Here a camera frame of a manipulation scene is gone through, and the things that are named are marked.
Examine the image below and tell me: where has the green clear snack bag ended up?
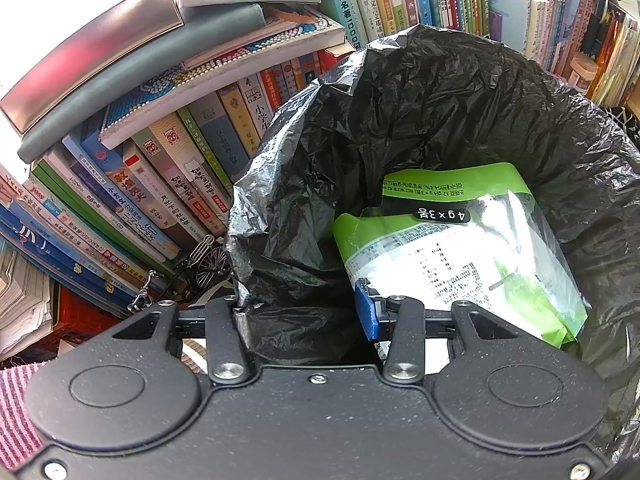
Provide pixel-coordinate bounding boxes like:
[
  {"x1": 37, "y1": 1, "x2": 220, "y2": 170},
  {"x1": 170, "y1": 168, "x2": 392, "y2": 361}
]
[{"x1": 333, "y1": 162, "x2": 588, "y2": 347}]

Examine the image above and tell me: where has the black trash bag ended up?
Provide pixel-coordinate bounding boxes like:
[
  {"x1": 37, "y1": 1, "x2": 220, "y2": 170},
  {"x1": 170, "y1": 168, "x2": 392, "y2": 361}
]
[{"x1": 228, "y1": 26, "x2": 639, "y2": 460}]

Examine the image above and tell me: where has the left row of books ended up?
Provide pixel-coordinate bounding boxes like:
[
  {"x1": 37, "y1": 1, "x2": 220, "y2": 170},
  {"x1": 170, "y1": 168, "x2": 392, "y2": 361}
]
[{"x1": 1, "y1": 41, "x2": 350, "y2": 315}]

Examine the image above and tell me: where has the stack of flat books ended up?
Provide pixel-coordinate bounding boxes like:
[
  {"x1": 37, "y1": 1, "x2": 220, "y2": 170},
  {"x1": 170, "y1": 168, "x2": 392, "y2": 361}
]
[{"x1": 0, "y1": 0, "x2": 346, "y2": 165}]

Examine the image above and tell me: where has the thin picture books row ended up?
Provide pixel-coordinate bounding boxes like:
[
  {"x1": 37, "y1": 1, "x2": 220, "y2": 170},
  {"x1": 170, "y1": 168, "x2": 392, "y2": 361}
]
[{"x1": 587, "y1": 0, "x2": 639, "y2": 107}]

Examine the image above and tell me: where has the small white plastic jar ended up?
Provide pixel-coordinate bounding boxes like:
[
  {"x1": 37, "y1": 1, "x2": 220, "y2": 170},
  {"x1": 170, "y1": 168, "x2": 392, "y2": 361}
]
[{"x1": 567, "y1": 52, "x2": 598, "y2": 96}]

